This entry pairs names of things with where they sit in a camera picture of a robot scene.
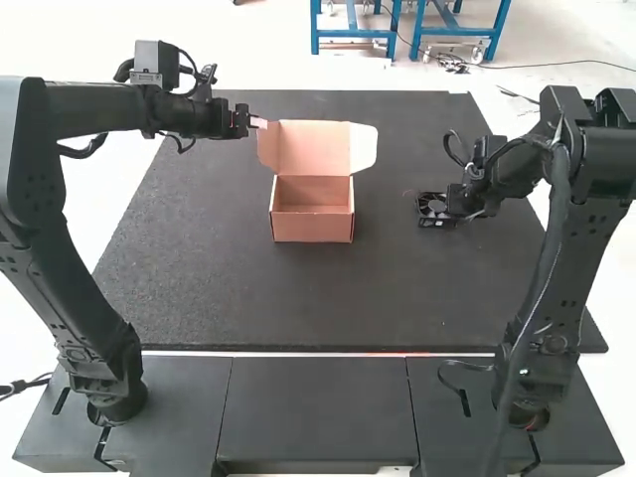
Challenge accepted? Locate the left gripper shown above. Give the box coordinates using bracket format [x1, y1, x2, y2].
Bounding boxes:
[196, 97, 270, 143]

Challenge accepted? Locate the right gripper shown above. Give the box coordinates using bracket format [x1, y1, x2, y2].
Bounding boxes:
[446, 182, 501, 224]

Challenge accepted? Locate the black square fan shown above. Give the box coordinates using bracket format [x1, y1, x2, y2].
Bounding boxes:
[402, 190, 459, 231]

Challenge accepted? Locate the cardboard box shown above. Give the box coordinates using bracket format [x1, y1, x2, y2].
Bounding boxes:
[255, 118, 380, 244]

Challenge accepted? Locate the black mat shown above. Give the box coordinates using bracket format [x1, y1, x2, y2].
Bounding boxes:
[92, 88, 610, 355]

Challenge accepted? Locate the dark base panel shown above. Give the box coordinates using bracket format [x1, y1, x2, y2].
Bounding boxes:
[215, 356, 421, 477]
[405, 354, 627, 477]
[11, 354, 235, 474]

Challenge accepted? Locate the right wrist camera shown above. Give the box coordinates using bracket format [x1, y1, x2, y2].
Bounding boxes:
[470, 134, 509, 173]

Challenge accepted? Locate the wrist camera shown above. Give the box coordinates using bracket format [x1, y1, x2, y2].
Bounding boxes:
[128, 40, 181, 91]
[470, 134, 509, 173]

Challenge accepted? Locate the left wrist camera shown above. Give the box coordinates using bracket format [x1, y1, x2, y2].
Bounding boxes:
[128, 40, 181, 91]

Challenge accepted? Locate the blue metal frame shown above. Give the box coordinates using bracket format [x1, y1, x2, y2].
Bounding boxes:
[408, 0, 514, 65]
[310, 0, 399, 63]

